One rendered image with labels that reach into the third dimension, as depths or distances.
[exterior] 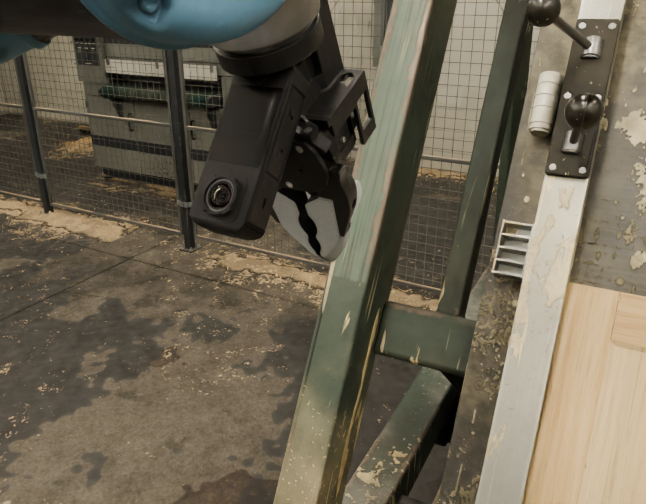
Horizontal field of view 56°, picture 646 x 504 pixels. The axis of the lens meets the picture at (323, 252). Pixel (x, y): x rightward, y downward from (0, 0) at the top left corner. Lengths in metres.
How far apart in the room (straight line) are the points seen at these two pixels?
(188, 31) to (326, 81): 0.28
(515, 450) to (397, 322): 0.24
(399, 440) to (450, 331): 0.39
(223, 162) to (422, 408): 0.96
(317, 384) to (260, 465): 1.52
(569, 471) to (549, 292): 0.21
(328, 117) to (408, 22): 0.50
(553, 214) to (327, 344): 0.33
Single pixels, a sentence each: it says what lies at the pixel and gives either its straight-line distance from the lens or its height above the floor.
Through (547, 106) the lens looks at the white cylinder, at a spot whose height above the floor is 1.43.
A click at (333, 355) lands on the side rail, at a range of 0.81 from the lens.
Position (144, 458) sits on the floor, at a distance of 2.43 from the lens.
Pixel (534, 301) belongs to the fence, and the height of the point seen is 1.22.
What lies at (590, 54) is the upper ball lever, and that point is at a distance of 0.83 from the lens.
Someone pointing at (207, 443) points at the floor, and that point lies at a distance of 2.44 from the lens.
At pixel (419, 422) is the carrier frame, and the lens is 1.25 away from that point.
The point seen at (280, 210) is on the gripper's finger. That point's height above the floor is 1.40.
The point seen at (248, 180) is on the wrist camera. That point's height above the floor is 1.46.
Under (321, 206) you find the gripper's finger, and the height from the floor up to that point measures 1.41.
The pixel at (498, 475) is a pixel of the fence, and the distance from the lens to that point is 0.78.
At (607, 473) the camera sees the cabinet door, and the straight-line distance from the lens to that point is 0.80.
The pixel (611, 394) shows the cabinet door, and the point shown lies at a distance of 0.79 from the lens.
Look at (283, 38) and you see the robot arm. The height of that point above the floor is 1.54.
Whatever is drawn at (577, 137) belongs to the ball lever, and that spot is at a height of 1.41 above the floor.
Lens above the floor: 1.56
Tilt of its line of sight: 23 degrees down
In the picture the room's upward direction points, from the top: straight up
